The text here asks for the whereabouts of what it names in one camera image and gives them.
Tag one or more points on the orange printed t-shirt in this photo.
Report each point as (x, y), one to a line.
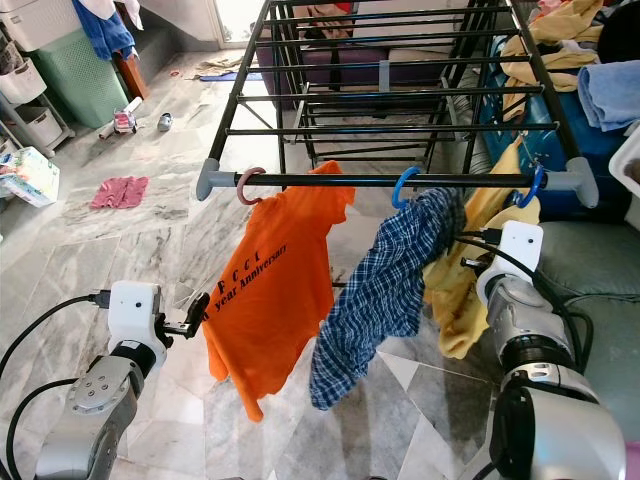
(270, 290)

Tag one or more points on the tan yellow garment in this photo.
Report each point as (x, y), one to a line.
(555, 45)

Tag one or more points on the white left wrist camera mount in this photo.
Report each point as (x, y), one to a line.
(135, 318)

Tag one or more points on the grey green sofa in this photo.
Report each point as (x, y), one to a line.
(600, 300)

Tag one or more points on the blue edged floor mat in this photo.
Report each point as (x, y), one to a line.
(228, 70)

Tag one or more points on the blue plaid shirt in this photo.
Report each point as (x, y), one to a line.
(385, 290)

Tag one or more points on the light blue towel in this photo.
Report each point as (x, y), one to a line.
(610, 95)

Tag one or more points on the blue hanging garment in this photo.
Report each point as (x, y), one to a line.
(105, 30)

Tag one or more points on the teal blue bag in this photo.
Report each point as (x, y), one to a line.
(560, 140)

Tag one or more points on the blue plastic hanger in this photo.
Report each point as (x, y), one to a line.
(538, 188)
(400, 187)

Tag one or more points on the green laundry bin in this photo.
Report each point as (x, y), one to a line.
(80, 85)

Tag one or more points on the small grey shoe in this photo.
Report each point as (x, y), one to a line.
(165, 122)

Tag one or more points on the pink floor rag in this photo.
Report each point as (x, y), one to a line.
(118, 192)

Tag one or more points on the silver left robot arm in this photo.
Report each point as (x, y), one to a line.
(105, 410)

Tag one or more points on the small pink white toy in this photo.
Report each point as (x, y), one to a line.
(126, 120)

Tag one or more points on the white drawer shelf unit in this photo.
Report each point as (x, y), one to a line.
(30, 60)

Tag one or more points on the brown wooden board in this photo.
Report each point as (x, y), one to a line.
(132, 78)

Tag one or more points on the pink hanger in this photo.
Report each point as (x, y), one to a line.
(244, 185)

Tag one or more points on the black clothes drying rack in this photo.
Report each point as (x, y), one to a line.
(360, 180)

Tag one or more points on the white plastic storage box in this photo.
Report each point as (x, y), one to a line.
(633, 165)

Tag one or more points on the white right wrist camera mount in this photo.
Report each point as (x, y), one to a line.
(515, 258)

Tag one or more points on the white hanging garment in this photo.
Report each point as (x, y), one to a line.
(125, 10)

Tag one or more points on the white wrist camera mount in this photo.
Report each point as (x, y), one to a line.
(515, 258)
(135, 318)

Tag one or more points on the purple sofa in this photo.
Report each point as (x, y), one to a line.
(360, 65)

